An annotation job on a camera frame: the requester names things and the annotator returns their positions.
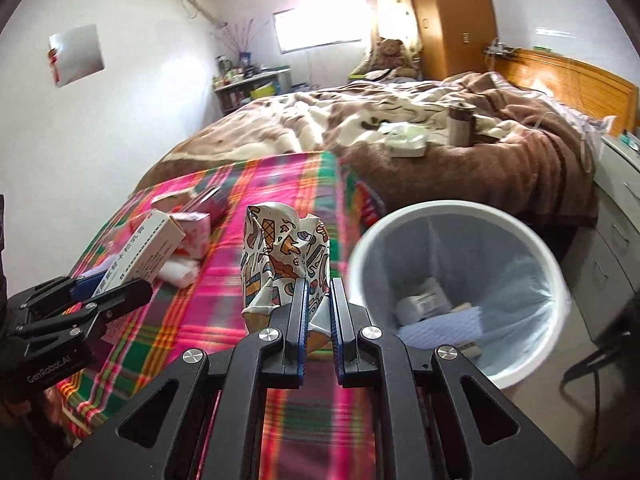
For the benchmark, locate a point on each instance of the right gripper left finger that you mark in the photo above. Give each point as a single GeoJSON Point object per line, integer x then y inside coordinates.
{"type": "Point", "coordinates": [202, 416]}

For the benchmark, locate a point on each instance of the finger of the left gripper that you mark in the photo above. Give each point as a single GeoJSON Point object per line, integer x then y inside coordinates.
{"type": "Point", "coordinates": [56, 293]}
{"type": "Point", "coordinates": [105, 308]}

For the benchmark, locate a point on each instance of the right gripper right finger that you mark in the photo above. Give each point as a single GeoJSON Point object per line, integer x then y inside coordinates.
{"type": "Point", "coordinates": [435, 414]}

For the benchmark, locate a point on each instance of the white medicine box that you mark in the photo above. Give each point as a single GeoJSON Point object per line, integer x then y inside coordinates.
{"type": "Point", "coordinates": [144, 253]}

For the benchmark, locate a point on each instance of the white foam net sleeve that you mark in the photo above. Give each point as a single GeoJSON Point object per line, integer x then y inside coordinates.
{"type": "Point", "coordinates": [453, 328]}

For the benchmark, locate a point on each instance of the small white green box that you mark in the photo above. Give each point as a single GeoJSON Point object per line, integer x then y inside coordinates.
{"type": "Point", "coordinates": [428, 301]}

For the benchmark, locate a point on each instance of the printed paper wrapper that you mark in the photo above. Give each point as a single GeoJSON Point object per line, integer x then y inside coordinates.
{"type": "Point", "coordinates": [280, 248]}

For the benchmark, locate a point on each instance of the white trash bin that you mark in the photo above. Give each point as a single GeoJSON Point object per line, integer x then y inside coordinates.
{"type": "Point", "coordinates": [561, 303]}

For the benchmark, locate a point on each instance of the white folded tissue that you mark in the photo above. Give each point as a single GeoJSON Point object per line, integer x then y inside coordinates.
{"type": "Point", "coordinates": [179, 272]}

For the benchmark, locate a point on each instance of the strawberry milk carton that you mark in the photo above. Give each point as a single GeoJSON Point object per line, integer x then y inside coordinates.
{"type": "Point", "coordinates": [196, 228]}

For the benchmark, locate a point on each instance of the plaid pink green cloth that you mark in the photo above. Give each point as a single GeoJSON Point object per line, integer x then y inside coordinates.
{"type": "Point", "coordinates": [319, 431]}

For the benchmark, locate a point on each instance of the grey bin liner bag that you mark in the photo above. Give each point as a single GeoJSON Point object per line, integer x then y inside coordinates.
{"type": "Point", "coordinates": [476, 263]}

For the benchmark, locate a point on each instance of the cluttered grey shelf desk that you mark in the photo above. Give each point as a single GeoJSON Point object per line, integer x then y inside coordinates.
{"type": "Point", "coordinates": [236, 89]}

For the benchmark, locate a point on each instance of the white nightstand drawers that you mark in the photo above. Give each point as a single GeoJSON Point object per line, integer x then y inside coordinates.
{"type": "Point", "coordinates": [602, 266]}

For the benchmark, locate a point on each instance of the dried branches in vase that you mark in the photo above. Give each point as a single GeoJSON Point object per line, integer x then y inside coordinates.
{"type": "Point", "coordinates": [238, 38]}

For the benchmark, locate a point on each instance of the white tissue pack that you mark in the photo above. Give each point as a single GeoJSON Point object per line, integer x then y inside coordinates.
{"type": "Point", "coordinates": [404, 140]}

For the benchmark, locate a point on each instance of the brown patterned blanket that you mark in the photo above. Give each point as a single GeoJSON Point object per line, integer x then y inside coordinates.
{"type": "Point", "coordinates": [530, 155]}

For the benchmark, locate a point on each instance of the brown thermos cup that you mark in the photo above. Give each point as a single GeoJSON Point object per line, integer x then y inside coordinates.
{"type": "Point", "coordinates": [460, 124]}

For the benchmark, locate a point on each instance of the brown teddy bear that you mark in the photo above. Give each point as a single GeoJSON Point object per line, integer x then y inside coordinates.
{"type": "Point", "coordinates": [392, 55]}

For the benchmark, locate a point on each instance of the wooden headboard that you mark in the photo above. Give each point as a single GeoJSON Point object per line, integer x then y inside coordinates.
{"type": "Point", "coordinates": [579, 85]}

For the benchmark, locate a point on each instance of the patterned curtain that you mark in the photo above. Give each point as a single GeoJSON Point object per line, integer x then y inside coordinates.
{"type": "Point", "coordinates": [391, 19]}

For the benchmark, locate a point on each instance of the wooden wardrobe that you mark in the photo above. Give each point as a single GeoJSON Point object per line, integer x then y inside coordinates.
{"type": "Point", "coordinates": [454, 34]}

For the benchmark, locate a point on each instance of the wall poster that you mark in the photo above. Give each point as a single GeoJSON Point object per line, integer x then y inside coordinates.
{"type": "Point", "coordinates": [74, 54]}

